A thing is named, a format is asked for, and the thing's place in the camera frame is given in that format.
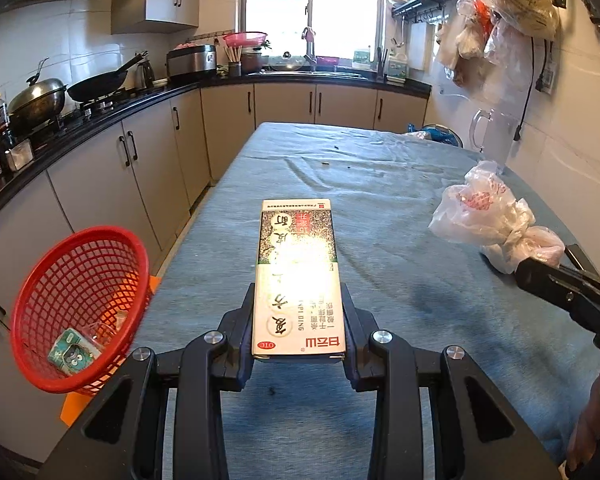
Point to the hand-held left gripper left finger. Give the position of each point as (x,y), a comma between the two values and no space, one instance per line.
(245,320)

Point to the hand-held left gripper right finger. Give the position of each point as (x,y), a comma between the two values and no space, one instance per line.
(352,320)

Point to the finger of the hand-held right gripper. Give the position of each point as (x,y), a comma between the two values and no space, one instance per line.
(578,258)
(565,285)

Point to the white green medicine box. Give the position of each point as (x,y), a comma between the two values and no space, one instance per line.
(297,280)

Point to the clear plastic bag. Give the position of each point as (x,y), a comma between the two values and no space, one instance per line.
(480,210)

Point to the teal tissue pack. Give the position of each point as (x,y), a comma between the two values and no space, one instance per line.
(72,355)

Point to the red plastic basket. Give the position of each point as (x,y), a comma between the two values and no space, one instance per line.
(40,310)

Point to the person's right forearm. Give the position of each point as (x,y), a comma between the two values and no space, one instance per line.
(597,415)

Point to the grey blue tablecloth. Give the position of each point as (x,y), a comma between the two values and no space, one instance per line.
(390,220)

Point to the clear glass pitcher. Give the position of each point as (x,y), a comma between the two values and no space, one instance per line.
(497,135)

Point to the blue plastic bag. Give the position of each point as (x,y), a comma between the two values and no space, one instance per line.
(437,134)

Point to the orange plastic stool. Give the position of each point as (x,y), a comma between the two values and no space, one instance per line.
(75,407)

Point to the beige lower kitchen cabinets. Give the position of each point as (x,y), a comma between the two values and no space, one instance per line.
(90,185)

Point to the black kitchen countertop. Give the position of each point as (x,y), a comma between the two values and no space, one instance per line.
(155,97)

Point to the chopstick holder with chopsticks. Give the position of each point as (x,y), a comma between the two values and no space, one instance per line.
(234,67)

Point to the white green bottle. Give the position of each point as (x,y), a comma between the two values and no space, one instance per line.
(397,67)

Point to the hanging plastic bags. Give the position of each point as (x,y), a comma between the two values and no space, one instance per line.
(515,10)

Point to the black knife holder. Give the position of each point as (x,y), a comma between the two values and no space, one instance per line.
(381,65)

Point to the dark brown pot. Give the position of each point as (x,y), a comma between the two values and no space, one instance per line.
(252,61)

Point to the glass pot lid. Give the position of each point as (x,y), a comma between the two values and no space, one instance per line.
(286,64)

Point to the black gas stove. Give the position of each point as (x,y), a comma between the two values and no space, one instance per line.
(95,107)

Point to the pink basin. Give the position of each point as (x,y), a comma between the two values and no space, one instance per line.
(327,60)

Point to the steel rice cooker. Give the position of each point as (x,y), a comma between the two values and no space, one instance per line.
(190,65)

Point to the steel kettle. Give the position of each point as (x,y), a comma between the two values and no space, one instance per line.
(143,75)

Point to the steel faucet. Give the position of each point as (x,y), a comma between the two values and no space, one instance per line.
(310,50)

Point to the black wok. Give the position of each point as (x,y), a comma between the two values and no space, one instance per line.
(97,85)

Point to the small steel container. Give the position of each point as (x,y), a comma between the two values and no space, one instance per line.
(20,155)

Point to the pink colander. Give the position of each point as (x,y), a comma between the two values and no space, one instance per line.
(245,38)

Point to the steel cooking pot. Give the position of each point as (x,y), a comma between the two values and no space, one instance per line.
(37,102)

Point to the kitchen window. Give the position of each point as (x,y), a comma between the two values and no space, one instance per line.
(310,5)

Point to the beige upper cabinet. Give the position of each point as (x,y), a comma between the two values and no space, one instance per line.
(155,5)

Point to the wall socket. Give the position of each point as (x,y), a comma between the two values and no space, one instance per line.
(545,81)

